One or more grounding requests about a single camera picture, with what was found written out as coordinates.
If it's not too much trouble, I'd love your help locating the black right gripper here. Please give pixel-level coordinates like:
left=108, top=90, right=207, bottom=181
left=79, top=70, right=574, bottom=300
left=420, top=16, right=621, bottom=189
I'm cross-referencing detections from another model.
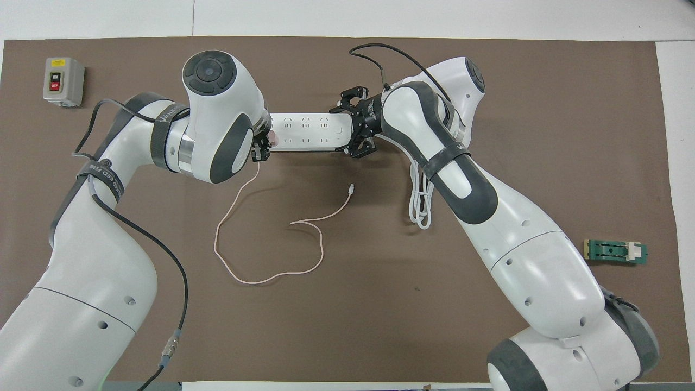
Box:
left=251, top=86, right=387, bottom=162

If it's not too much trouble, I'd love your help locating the white power strip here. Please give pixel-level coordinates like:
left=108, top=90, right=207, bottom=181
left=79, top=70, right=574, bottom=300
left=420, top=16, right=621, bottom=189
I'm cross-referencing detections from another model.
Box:
left=266, top=112, right=353, bottom=152

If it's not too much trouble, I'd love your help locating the pink charging cable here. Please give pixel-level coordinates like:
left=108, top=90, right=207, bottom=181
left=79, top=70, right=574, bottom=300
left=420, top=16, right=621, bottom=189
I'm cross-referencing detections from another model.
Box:
left=214, top=162, right=355, bottom=285

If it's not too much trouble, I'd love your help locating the brown table mat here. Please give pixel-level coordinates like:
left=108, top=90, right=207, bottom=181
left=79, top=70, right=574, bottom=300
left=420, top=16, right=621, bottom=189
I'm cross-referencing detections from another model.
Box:
left=0, top=36, right=686, bottom=383

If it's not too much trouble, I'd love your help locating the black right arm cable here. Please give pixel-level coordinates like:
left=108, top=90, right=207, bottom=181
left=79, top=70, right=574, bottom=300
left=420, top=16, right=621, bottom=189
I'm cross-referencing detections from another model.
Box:
left=349, top=43, right=452, bottom=104

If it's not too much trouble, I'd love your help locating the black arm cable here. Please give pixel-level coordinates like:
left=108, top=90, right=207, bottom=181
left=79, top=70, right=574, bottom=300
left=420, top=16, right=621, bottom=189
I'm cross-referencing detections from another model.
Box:
left=349, top=43, right=452, bottom=104
left=73, top=99, right=191, bottom=391

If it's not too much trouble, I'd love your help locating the white power cord with plug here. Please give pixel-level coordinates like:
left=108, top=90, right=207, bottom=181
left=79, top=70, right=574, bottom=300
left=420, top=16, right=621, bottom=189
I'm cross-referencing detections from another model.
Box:
left=407, top=147, right=436, bottom=230

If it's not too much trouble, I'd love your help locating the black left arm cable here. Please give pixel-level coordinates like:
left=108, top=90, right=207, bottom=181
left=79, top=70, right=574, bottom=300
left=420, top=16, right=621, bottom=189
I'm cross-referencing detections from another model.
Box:
left=73, top=99, right=191, bottom=391

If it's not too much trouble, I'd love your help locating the grey push button switch box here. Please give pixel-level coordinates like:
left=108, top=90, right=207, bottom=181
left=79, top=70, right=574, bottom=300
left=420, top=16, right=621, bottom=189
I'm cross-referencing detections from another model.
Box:
left=43, top=57, right=85, bottom=108

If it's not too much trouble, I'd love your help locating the green knife switch yellow base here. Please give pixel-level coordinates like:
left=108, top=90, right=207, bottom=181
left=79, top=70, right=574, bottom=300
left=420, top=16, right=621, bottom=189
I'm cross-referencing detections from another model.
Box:
left=584, top=239, right=648, bottom=267

